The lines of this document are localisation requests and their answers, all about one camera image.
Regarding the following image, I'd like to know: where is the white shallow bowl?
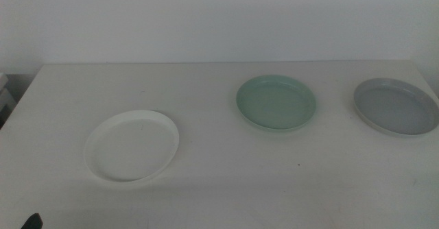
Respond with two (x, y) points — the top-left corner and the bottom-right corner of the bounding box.
(83, 109), (180, 184)

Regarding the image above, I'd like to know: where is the pale green shallow bowl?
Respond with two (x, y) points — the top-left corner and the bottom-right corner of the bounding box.
(235, 74), (317, 132)

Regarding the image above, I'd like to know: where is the grey shallow bowl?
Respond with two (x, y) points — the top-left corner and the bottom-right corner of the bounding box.
(353, 77), (439, 137)

